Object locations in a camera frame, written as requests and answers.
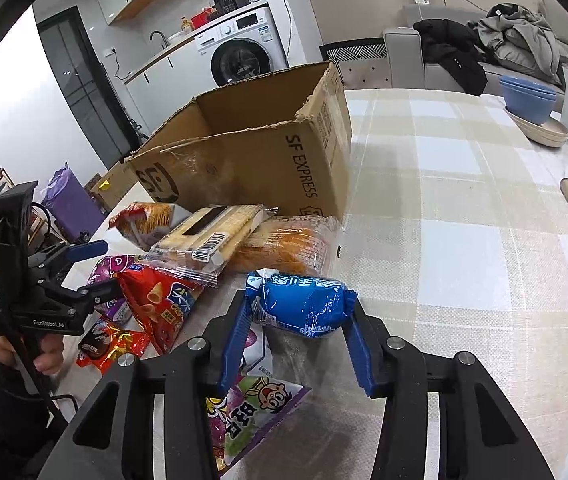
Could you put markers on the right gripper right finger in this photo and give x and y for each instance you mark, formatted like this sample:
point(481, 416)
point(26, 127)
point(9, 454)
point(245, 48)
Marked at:
point(480, 434)

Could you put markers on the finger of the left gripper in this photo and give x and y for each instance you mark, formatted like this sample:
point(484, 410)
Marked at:
point(84, 299)
point(63, 255)

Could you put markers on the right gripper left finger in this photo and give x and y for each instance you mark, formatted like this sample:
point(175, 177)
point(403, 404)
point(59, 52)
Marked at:
point(111, 437)

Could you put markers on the red chocolate cookie pack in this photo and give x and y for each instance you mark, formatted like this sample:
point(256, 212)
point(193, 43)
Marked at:
point(105, 342)

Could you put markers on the red cone chips bag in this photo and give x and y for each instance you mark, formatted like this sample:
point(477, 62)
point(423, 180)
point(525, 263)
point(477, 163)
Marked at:
point(160, 301)

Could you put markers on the small noodle snack bag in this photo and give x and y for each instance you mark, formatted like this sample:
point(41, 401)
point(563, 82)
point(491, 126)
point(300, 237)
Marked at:
point(144, 224)

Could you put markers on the clear cracker sandwich pack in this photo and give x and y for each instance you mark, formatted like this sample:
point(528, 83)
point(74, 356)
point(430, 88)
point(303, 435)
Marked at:
point(200, 247)

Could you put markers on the purple grape candy bag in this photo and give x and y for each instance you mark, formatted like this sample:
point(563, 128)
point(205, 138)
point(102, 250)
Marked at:
point(254, 405)

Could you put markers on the blue snack pack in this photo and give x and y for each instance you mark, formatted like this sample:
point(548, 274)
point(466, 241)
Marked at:
point(304, 305)

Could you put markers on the clear bread pack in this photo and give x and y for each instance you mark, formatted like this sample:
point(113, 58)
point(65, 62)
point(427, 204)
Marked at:
point(300, 245)

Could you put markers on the person's left hand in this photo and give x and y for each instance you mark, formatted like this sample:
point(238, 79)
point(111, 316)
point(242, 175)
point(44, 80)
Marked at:
point(49, 359)

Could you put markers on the floor cardboard box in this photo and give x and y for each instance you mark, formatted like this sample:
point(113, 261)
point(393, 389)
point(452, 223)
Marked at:
point(110, 189)

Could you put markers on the checked tablecloth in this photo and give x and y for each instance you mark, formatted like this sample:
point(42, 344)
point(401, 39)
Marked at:
point(456, 236)

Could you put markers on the kitchen faucet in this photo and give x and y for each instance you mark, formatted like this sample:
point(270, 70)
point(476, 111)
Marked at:
point(163, 39)

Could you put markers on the brown SF cardboard box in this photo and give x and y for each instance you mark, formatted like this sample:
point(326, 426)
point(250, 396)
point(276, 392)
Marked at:
point(279, 140)

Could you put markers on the red container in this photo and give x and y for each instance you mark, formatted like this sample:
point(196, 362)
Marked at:
point(203, 17)

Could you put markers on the white washing machine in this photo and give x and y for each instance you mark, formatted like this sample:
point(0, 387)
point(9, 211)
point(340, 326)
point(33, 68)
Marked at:
point(243, 47)

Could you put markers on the black rice cooker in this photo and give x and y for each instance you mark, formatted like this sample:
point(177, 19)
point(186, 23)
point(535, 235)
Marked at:
point(225, 6)

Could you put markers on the beige plate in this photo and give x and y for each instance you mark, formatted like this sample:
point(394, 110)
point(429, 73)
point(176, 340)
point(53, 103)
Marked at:
point(552, 133)

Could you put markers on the blue stacked bowls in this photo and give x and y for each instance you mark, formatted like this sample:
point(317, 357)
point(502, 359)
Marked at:
point(527, 99)

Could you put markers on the black patterned mat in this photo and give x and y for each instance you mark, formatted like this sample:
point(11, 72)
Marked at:
point(362, 63)

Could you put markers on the grey sofa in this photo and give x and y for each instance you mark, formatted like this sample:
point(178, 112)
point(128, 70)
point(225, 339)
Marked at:
point(409, 71)

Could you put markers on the black jacket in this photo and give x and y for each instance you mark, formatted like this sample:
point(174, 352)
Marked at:
point(453, 46)

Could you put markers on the grey clothes pile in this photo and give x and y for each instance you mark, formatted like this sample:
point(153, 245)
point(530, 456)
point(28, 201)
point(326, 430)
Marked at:
point(521, 40)

